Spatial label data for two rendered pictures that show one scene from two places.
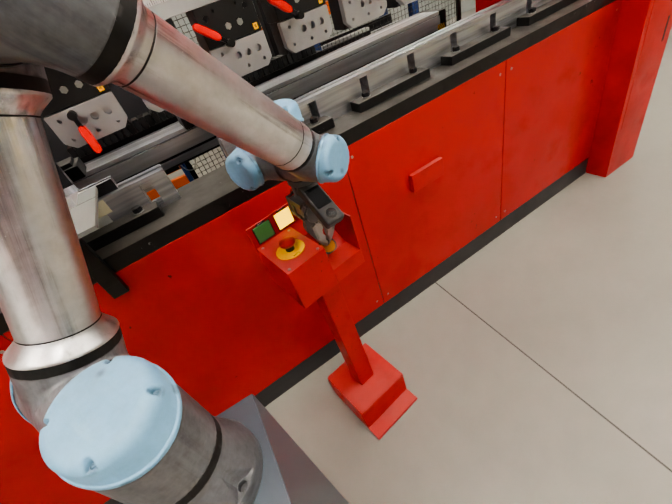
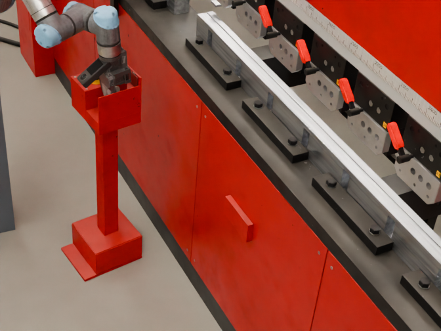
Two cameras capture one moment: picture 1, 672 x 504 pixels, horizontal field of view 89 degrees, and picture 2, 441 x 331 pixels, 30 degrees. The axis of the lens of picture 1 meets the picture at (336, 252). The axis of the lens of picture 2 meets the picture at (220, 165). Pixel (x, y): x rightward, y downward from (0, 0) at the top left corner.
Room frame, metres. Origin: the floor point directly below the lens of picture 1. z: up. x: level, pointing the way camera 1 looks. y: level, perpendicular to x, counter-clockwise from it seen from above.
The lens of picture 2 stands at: (0.63, -2.27, 2.31)
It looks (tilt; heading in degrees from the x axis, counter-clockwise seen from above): 38 degrees down; 78
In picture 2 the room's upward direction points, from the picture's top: 5 degrees clockwise
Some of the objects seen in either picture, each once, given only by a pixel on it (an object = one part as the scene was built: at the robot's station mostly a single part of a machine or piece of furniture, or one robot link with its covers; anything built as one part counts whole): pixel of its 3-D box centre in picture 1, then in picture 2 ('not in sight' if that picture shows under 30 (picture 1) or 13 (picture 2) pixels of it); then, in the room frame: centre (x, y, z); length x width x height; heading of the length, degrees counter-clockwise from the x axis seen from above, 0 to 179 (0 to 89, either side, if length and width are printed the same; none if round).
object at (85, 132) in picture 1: (85, 132); not in sight; (0.89, 0.44, 1.12); 0.04 x 0.02 x 0.10; 19
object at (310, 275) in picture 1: (307, 246); (105, 92); (0.70, 0.06, 0.75); 0.20 x 0.16 x 0.18; 116
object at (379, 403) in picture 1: (371, 388); (101, 242); (0.67, 0.05, 0.06); 0.25 x 0.20 x 0.12; 26
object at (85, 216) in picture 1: (56, 224); not in sight; (0.76, 0.56, 1.00); 0.26 x 0.18 x 0.01; 19
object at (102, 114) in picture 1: (77, 100); not in sight; (0.96, 0.44, 1.18); 0.15 x 0.09 x 0.17; 109
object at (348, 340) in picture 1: (343, 331); (107, 174); (0.70, 0.06, 0.39); 0.06 x 0.06 x 0.54; 26
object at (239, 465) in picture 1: (193, 467); not in sight; (0.23, 0.27, 0.82); 0.15 x 0.15 x 0.10
